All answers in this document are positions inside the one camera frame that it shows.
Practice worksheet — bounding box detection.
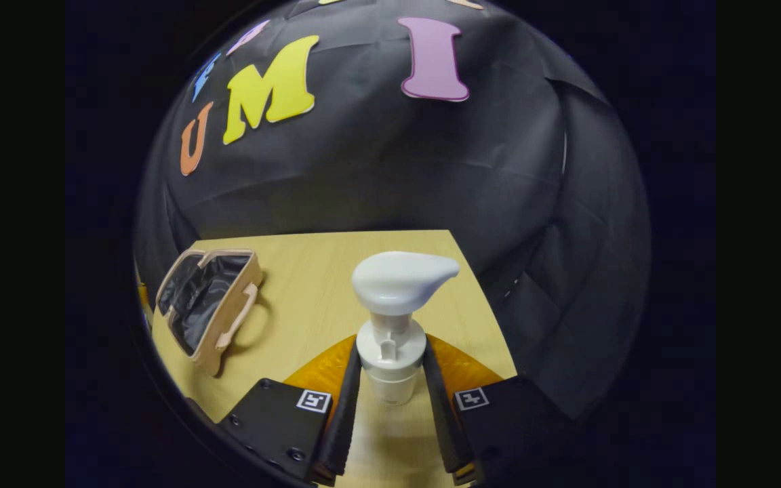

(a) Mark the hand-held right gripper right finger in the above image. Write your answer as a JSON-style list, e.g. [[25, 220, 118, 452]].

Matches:
[[421, 333, 571, 485]]

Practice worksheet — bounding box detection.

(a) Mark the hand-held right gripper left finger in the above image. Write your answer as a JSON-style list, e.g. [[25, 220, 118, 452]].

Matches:
[[218, 335, 364, 485]]

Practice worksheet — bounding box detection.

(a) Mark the white pump bottle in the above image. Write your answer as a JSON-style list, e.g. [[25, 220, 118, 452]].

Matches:
[[351, 251, 460, 406]]

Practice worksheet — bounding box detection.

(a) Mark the pink suitcase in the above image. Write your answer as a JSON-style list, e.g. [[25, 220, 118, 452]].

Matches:
[[153, 249, 266, 377]]

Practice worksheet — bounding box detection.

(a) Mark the black backdrop cloth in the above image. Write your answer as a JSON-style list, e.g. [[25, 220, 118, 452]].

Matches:
[[134, 0, 652, 421]]

